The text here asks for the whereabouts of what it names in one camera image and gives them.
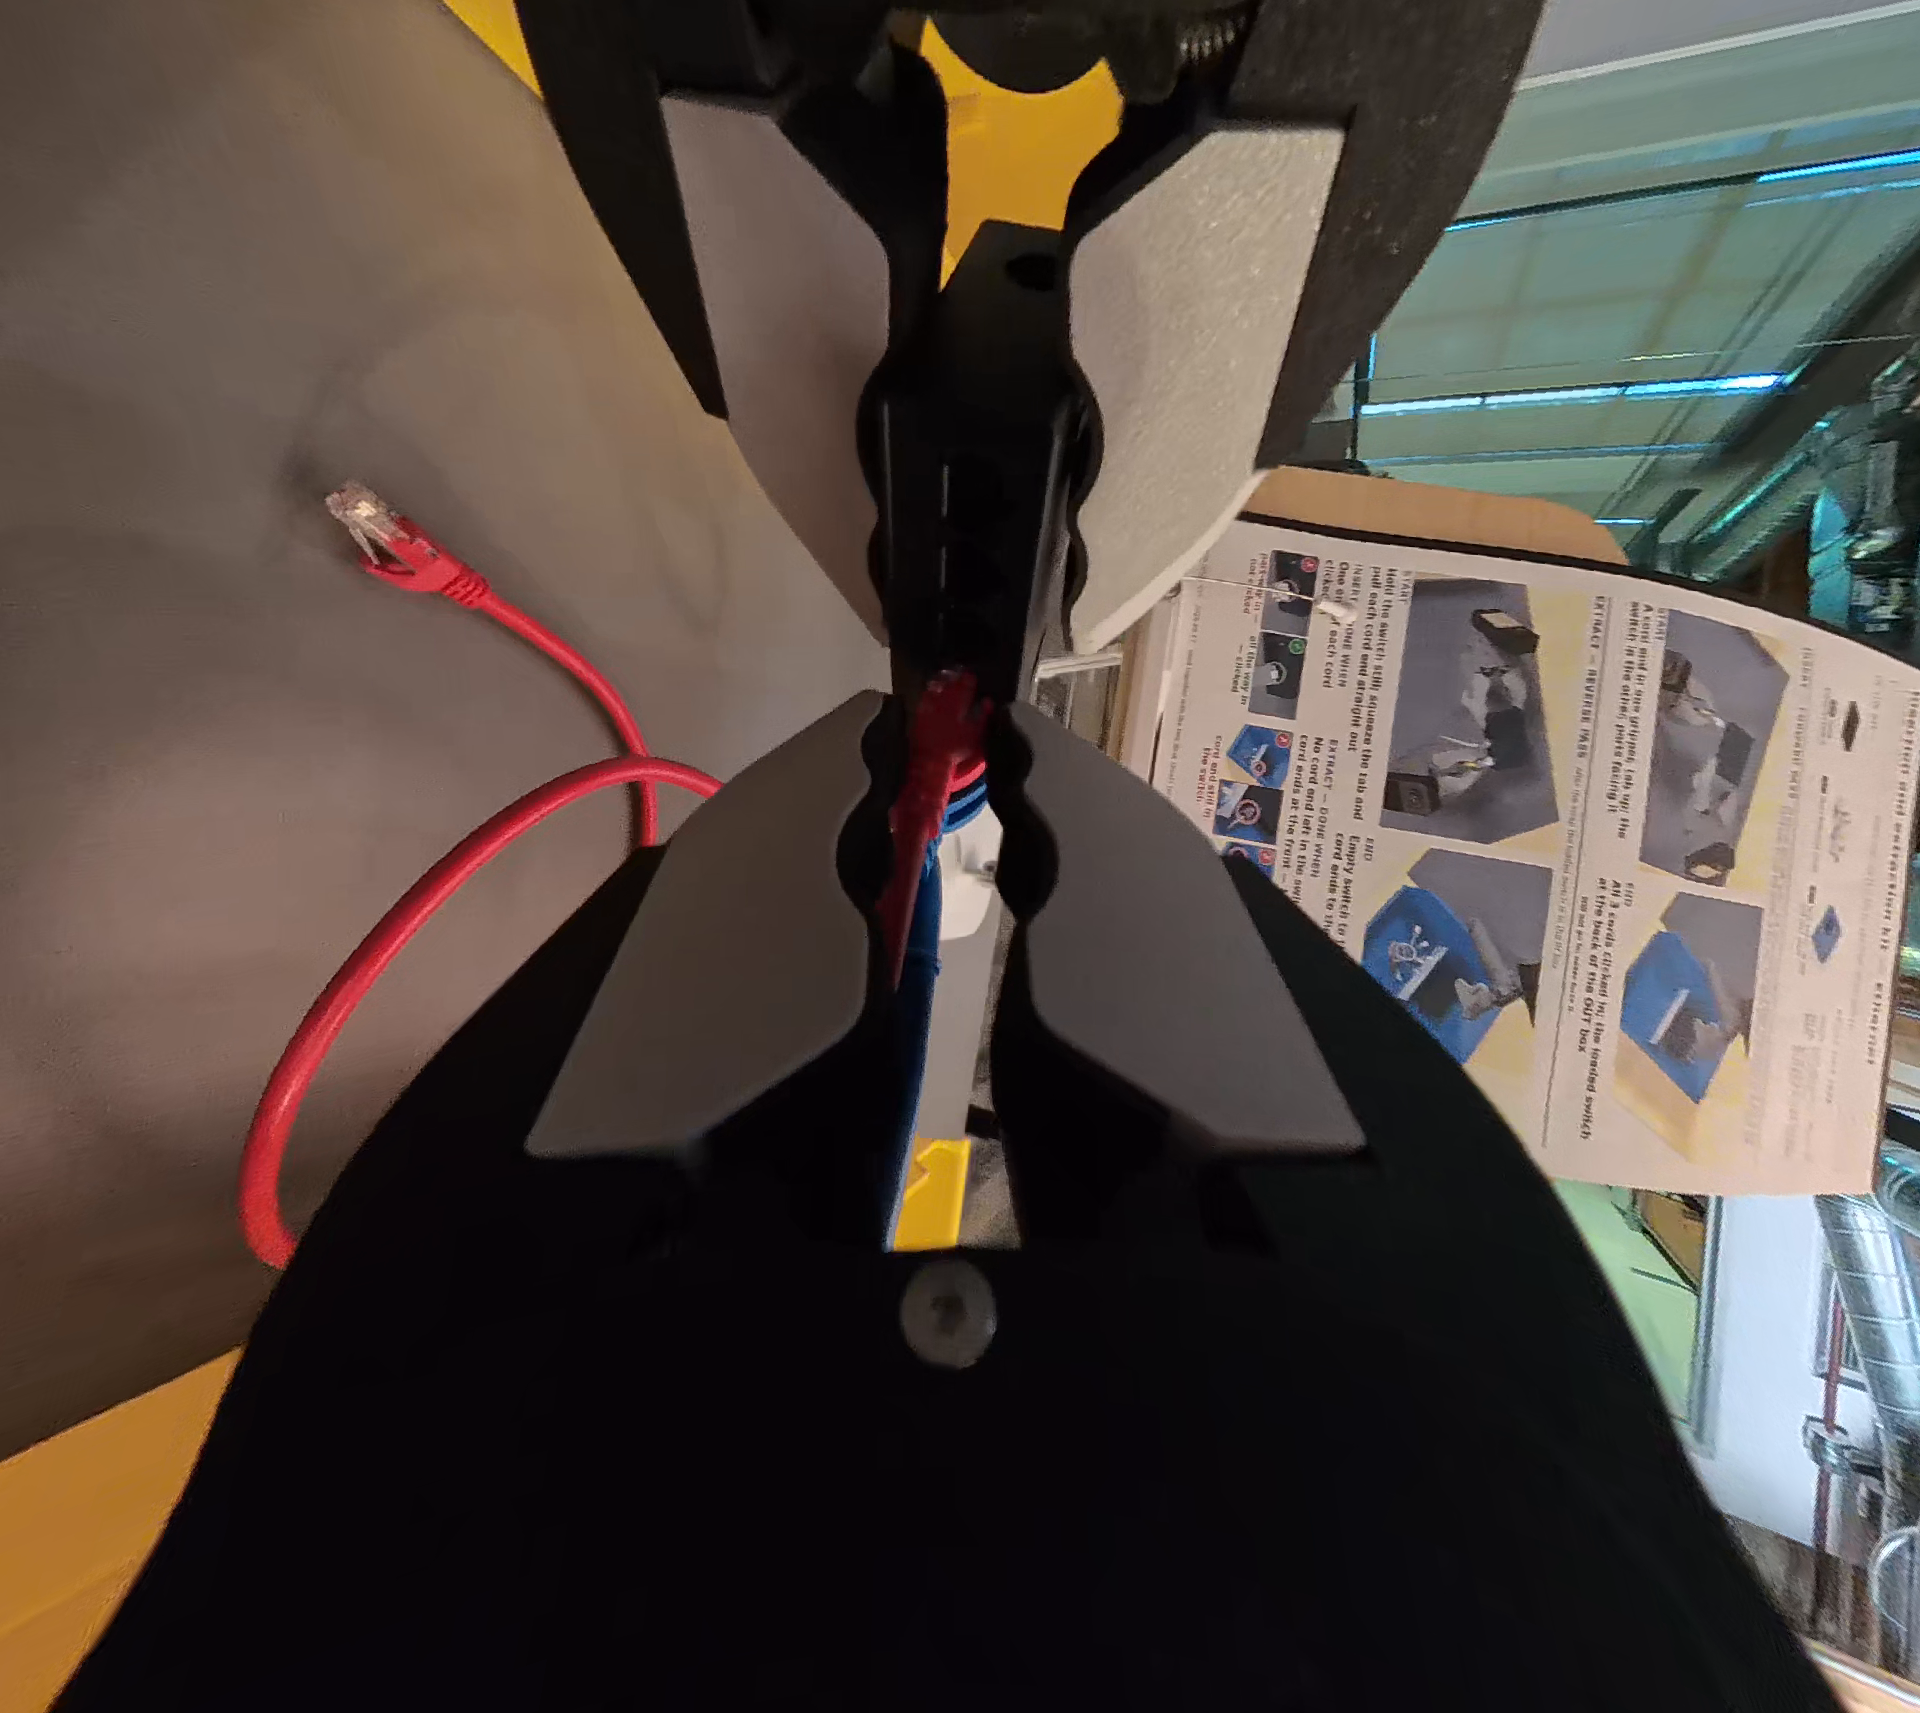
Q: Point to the black ethernet port box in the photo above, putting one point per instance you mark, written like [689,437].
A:
[985,454]

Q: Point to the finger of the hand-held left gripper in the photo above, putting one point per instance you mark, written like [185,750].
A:
[766,274]
[1216,334]

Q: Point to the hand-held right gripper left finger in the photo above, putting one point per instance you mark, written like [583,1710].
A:
[707,993]

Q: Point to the printed instruction sheet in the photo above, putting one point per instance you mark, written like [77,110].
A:
[1560,814]

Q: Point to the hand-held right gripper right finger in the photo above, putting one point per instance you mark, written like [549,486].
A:
[1187,993]

